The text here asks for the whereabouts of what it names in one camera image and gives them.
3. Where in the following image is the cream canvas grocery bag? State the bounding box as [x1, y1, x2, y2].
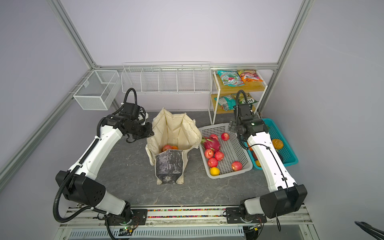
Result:
[146, 109, 202, 185]

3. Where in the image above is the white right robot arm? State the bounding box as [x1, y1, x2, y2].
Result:
[230, 90, 308, 223]

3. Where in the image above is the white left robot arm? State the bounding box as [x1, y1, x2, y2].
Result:
[53, 88, 154, 224]

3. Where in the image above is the green snack bag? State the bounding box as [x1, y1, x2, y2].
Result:
[232, 93, 258, 105]

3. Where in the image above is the teal snack bag lower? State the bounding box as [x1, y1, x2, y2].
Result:
[218, 95, 236, 112]

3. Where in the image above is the teal snack bag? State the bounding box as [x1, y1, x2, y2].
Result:
[218, 95, 236, 112]
[217, 70, 244, 87]

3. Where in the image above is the teal snack bag top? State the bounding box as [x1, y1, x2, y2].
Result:
[217, 70, 244, 87]

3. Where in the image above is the orange snack bag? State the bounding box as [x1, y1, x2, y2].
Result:
[238, 70, 263, 83]

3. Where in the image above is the white plastic fruit basket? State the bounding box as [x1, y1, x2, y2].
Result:
[199, 123, 253, 179]

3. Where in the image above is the brown potato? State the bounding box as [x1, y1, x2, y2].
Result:
[272, 139, 284, 150]

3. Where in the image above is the two-tier wooden shelf rack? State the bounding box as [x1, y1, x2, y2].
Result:
[208, 71, 268, 125]

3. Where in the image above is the pink dragon fruit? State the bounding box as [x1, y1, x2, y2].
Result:
[201, 134, 221, 153]

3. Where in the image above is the red apple in basket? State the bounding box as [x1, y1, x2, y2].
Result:
[205, 149, 215, 159]

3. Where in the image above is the teal plastic vegetable basket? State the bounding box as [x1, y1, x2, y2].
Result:
[242, 119, 299, 170]

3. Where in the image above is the white mesh box basket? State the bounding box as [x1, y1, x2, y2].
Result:
[74, 70, 122, 111]

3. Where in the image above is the yellow lemon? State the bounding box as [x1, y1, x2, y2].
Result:
[210, 167, 220, 177]

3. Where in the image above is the black tripod leg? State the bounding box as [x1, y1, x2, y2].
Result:
[355, 221, 384, 240]

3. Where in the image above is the white wire wall basket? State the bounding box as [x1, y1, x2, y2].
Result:
[121, 62, 212, 94]

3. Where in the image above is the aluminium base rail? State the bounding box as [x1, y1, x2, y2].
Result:
[54, 205, 319, 240]

